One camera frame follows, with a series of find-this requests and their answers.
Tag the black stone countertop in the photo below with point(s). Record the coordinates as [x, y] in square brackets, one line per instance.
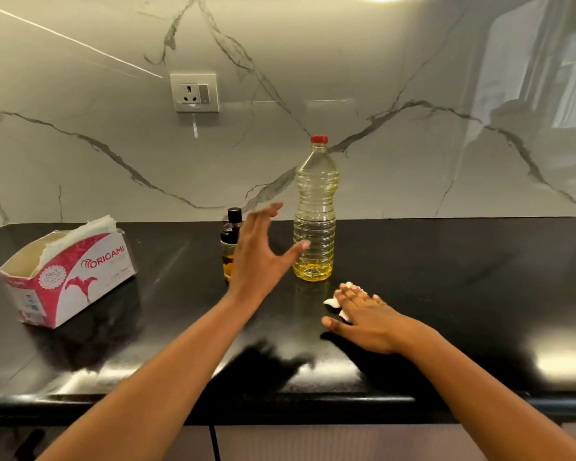
[485, 292]

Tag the person's left hand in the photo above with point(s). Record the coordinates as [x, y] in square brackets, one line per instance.
[254, 264]

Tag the person's left forearm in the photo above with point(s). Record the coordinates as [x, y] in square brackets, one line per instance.
[149, 393]

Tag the red plastic bottle cap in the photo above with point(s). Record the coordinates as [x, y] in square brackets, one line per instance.
[319, 139]

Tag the white wall socket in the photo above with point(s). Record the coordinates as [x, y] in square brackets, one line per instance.
[194, 93]

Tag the large clear plastic oil bottle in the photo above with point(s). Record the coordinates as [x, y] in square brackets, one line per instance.
[317, 211]

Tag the small glass oil bottle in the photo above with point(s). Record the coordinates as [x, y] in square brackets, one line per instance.
[229, 244]

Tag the stack of white tissues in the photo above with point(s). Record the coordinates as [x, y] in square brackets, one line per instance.
[77, 240]

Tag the black knobbed bottle lid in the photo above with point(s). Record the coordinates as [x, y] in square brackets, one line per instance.
[233, 220]

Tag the brown base cabinet door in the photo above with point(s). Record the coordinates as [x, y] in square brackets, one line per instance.
[192, 444]
[341, 444]

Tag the red and white tissue box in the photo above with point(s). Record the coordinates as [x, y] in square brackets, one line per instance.
[77, 288]

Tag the single white tissue sheet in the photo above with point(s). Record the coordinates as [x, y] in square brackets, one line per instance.
[330, 303]

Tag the person's right forearm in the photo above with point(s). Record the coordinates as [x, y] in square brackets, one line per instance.
[499, 408]

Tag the person's right hand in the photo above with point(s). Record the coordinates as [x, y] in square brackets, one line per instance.
[379, 326]

